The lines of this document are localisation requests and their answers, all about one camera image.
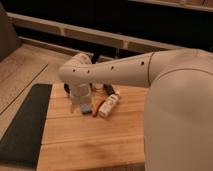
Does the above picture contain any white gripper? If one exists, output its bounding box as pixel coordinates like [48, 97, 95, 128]
[69, 84, 91, 113]

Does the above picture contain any red pepper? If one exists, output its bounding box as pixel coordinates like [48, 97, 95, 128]
[92, 99, 105, 117]

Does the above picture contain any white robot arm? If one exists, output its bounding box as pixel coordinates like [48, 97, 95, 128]
[59, 48, 213, 171]

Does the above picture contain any blue rectangular block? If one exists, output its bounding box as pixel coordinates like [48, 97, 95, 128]
[80, 104, 92, 114]

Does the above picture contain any wooden table board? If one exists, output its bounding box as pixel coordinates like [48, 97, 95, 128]
[36, 84, 148, 171]

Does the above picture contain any black floor mat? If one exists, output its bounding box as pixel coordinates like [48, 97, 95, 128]
[0, 84, 52, 166]

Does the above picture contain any white shelf rail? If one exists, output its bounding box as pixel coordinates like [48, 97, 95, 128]
[7, 12, 182, 53]

